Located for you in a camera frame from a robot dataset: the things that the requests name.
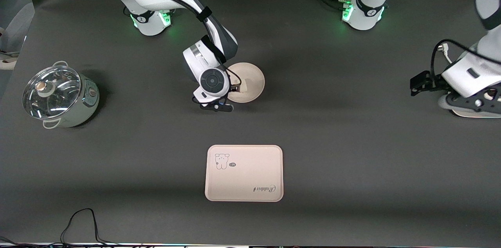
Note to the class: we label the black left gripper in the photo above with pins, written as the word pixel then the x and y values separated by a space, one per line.
pixel 435 83

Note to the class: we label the small white bun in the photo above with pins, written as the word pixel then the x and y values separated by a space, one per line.
pixel 244 85

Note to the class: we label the round cream plate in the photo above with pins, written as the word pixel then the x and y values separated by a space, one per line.
pixel 254 79

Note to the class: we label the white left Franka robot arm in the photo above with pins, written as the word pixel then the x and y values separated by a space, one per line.
pixel 366 9

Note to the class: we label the cream rectangular tray with print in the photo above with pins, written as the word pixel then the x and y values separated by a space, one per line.
pixel 244 177

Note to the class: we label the pale green electric pot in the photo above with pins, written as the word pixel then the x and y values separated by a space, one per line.
pixel 89 103

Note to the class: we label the glass pot lid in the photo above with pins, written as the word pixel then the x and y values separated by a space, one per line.
pixel 58 99

